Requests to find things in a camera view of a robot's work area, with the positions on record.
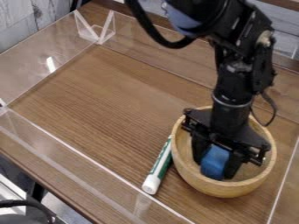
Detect black cable lower left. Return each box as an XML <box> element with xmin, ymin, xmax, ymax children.
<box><xmin>0</xmin><ymin>199</ymin><xmax>57</xmax><ymax>224</ymax></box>

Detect brown wooden bowl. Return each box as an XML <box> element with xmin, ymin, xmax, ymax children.
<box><xmin>171</xmin><ymin>112</ymin><xmax>276</xmax><ymax>199</ymax></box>

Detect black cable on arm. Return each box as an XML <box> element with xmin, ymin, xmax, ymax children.
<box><xmin>248</xmin><ymin>90</ymin><xmax>277</xmax><ymax>128</ymax></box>

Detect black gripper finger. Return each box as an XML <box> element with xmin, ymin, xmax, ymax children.
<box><xmin>191</xmin><ymin>132</ymin><xmax>211</xmax><ymax>165</ymax></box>
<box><xmin>224</xmin><ymin>150</ymin><xmax>244</xmax><ymax>179</ymax></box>

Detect blue block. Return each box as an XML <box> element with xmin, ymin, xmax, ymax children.
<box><xmin>200</xmin><ymin>144</ymin><xmax>229</xmax><ymax>180</ymax></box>

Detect white green marker pen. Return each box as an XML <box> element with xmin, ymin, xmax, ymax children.
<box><xmin>141</xmin><ymin>137</ymin><xmax>172</xmax><ymax>195</ymax></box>

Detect clear acrylic tray wall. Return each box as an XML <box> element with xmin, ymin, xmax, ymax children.
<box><xmin>0</xmin><ymin>4</ymin><xmax>299</xmax><ymax>224</ymax></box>

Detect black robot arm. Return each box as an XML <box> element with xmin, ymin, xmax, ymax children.
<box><xmin>124</xmin><ymin>0</ymin><xmax>276</xmax><ymax>181</ymax></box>

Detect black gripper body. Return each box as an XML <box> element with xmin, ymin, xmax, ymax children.
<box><xmin>180</xmin><ymin>93</ymin><xmax>272</xmax><ymax>167</ymax></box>

